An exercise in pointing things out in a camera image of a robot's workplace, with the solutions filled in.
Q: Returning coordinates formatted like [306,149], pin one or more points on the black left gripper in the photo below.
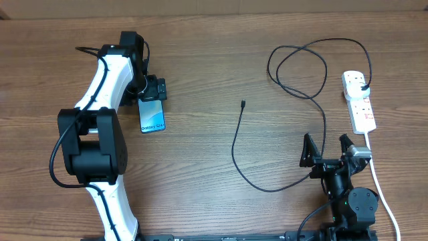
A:
[154,92]

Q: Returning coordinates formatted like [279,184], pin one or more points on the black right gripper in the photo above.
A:
[324,165]

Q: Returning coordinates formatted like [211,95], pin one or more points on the Samsung Galaxy smartphone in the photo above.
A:
[152,117]

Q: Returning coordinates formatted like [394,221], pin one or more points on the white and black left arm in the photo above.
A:
[91,152]

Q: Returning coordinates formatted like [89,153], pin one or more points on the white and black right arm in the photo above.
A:
[353,208]

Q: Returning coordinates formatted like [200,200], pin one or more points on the white charger adapter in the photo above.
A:
[354,91]

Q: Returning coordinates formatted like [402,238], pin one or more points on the white power strip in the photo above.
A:
[360,111]

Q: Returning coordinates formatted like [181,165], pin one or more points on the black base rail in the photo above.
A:
[227,237]

